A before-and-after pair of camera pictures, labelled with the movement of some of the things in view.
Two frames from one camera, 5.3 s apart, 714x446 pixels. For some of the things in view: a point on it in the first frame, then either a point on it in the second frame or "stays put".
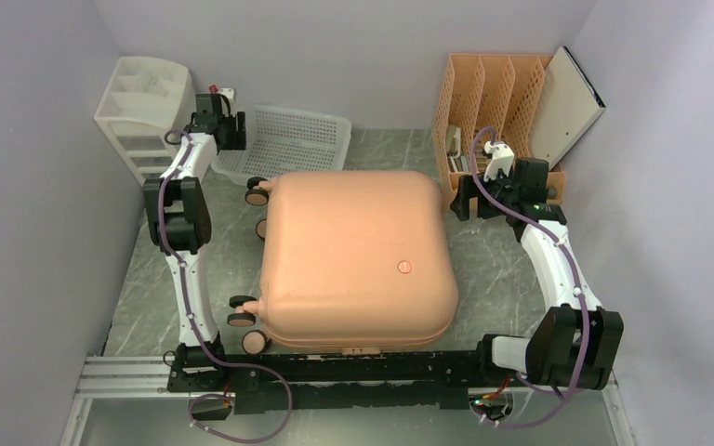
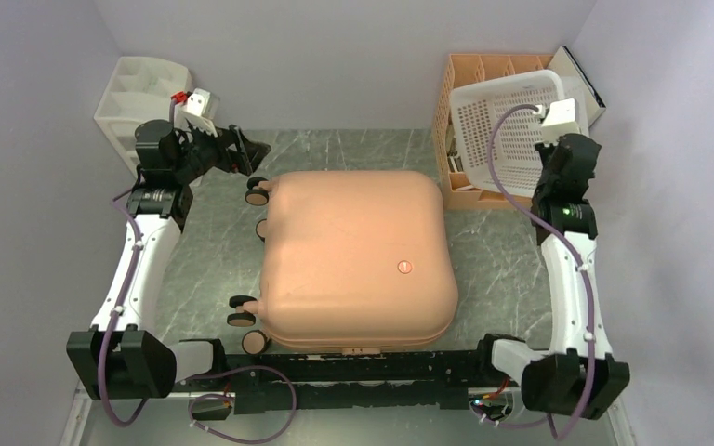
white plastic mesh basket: (284, 139) → (517, 135)
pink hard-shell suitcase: (359, 260) stays put
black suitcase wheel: (256, 195) stays put
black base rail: (309, 382) stays put
